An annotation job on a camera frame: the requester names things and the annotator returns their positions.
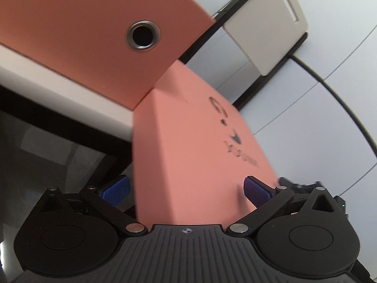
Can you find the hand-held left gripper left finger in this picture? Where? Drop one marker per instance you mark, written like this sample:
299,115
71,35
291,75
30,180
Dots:
116,190

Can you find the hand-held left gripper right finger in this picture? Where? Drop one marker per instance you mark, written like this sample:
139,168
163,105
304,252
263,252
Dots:
257,191

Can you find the pink box lid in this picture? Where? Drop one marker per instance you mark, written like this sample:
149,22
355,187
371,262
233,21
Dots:
188,153

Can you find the pink cardboard box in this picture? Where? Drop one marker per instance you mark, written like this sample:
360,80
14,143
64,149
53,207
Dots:
73,20

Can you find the beige chair with black frame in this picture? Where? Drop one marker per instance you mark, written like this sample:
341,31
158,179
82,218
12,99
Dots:
265,26

